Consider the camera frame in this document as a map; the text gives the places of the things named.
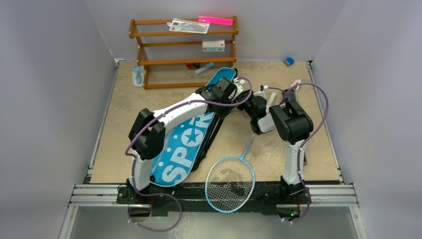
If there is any blue racket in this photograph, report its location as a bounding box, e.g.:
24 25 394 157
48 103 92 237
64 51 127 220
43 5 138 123
205 134 256 213
266 92 277 110

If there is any blue racket bag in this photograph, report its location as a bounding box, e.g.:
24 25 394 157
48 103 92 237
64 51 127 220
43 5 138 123
149 67 239 188

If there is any black shuttlecock tube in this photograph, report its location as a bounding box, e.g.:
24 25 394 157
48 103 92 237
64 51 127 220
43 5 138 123
282 90 296 104

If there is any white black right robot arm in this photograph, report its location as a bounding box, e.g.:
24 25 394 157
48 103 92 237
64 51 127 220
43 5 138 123
237 90 314 203

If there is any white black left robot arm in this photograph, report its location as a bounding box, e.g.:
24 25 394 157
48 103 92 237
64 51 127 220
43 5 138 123
125 77 252 204

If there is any red black stamp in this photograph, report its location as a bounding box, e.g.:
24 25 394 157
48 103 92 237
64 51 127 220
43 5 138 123
185 63 201 69

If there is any white green small box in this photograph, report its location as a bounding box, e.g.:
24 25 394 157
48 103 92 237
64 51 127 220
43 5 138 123
202 40 225 52

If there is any pink white small clip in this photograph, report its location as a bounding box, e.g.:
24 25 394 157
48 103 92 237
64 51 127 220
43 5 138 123
291 79 302 91

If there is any blue white eraser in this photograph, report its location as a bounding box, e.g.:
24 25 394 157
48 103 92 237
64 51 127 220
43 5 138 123
283 57 295 67

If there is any pink ruler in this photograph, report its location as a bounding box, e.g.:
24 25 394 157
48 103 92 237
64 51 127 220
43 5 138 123
198 16 233 25

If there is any white plastic package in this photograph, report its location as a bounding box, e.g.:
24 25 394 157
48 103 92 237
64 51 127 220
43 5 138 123
167 18 210 34

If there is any blue white packaged item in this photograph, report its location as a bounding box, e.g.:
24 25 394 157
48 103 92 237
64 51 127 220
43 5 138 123
132 65 144 87

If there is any wooden shelf rack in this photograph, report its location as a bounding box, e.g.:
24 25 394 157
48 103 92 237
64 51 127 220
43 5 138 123
128 15 239 89

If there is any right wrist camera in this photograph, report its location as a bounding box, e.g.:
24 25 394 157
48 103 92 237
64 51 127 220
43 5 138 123
253 85 268 99

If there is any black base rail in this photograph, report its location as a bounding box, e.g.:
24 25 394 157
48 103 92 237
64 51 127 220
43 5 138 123
117 181 308 217

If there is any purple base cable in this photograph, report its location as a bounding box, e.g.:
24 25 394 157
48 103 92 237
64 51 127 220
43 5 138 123
127 184 183 233

